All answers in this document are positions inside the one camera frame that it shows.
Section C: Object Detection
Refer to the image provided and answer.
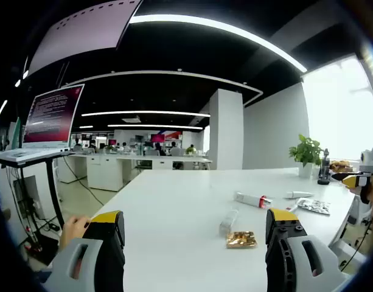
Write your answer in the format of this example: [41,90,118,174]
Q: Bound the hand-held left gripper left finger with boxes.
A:
[43,209,127,292]

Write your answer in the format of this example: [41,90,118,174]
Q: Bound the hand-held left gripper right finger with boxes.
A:
[264,207,352,292]

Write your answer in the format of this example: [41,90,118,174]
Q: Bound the silver foil skincare sachet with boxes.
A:
[296,197,332,215]

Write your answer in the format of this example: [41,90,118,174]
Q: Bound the gold foil skincare sachet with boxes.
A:
[225,231,259,250]

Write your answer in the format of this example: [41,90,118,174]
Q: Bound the tall white skincare tube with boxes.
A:
[284,190,315,200]

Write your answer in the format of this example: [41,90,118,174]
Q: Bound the red collar skincare bottle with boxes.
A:
[233,191,274,210]

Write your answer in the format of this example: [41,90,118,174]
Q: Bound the person's left hand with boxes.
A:
[58,214,92,251]

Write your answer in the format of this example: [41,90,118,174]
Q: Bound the brown crumpled item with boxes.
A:
[329,159,354,173]

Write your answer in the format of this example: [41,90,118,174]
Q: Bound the white office chair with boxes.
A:
[329,194,373,273]

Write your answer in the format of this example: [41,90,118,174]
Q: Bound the green plant in white pot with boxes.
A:
[288,133,324,179]

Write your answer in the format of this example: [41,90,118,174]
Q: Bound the large bright window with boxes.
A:
[301,54,373,162]

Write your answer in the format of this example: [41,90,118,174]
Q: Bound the long white office counter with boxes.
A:
[57,150,213,193]

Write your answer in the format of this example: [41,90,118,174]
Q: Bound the grey computer tower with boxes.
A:
[13,175,46,220]

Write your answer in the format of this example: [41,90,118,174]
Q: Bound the white square pillar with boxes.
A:
[208,88,244,171]

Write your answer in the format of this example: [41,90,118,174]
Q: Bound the white curved ceiling track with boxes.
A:
[60,70,263,106]

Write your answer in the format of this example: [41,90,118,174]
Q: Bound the large pale hanging screen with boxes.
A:
[27,0,144,77]

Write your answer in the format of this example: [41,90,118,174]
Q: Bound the black floor cable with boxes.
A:
[63,156,105,205]

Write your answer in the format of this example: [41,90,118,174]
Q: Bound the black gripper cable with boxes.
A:
[340,209,373,272]

